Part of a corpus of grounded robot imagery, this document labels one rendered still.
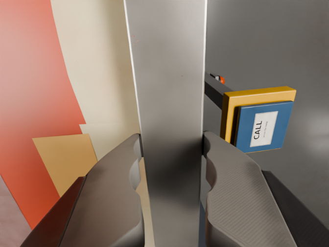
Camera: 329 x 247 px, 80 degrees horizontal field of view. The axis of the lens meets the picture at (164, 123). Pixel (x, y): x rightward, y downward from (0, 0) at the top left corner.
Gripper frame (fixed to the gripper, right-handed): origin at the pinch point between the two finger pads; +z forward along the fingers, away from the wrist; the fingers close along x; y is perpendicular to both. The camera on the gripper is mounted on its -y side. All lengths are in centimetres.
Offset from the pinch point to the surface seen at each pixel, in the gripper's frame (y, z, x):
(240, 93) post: 5.8, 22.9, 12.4
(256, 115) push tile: 9.2, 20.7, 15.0
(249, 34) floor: 5, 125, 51
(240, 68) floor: 25, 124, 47
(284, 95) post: 6.6, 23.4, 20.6
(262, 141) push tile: 14.8, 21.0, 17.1
